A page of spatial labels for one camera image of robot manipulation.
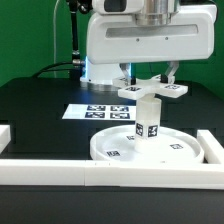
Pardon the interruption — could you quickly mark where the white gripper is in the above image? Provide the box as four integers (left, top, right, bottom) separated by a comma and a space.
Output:
86, 4, 217, 86

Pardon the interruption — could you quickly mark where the white cross-shaped table base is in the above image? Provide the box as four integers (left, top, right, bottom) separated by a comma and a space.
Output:
113, 75, 188, 100

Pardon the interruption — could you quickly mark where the white round table top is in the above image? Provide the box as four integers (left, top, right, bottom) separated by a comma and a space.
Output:
90, 125, 204, 164

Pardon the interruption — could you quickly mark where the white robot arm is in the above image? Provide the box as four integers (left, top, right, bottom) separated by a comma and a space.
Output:
81, 0, 217, 91

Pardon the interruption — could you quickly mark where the white marker sheet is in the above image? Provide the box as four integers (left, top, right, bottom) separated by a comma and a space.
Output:
63, 104, 136, 121

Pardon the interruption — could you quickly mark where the white right fence bar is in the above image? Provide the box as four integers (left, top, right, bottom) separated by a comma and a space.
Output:
197, 130, 224, 165

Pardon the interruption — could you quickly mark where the white fence bar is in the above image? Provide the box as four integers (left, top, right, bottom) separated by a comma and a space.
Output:
197, 130, 224, 165
0, 159, 224, 190
0, 125, 11, 154

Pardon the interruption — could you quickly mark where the white front fence bar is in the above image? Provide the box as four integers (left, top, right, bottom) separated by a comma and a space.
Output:
0, 159, 224, 190

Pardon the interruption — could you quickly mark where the white left fence bar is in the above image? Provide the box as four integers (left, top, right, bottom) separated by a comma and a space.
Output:
0, 125, 11, 154

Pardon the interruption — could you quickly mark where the black camera stand pole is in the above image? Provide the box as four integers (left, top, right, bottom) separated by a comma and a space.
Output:
66, 0, 93, 80

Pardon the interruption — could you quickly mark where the black cable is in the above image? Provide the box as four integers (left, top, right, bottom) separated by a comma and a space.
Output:
31, 60, 86, 79

